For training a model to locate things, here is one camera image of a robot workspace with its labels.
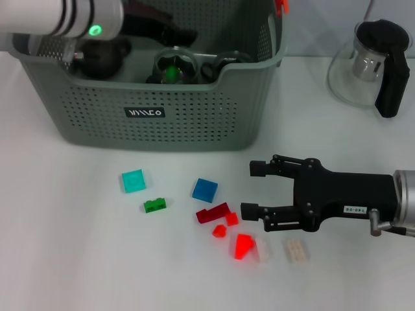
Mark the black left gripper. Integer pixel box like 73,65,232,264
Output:
120,5,199,49

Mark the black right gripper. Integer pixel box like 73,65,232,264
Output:
240,154,399,233

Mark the white translucent brick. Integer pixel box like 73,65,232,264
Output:
254,238,273,263

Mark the large red slope brick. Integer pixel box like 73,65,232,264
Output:
229,233,257,261

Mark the dark red curved brick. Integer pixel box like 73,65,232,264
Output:
196,202,231,225

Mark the cyan square brick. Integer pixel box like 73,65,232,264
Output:
121,168,146,194

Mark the grey perforated storage bin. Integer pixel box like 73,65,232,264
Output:
11,0,291,153

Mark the beige studded brick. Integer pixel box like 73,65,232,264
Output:
282,238,311,264

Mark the blue square brick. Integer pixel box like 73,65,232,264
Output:
192,178,219,204

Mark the black clay teapot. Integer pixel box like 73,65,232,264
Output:
73,38,133,80

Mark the right gripper cable connector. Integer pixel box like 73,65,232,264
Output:
369,209,415,238

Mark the glass pitcher black handle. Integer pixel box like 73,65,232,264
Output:
327,19,414,119

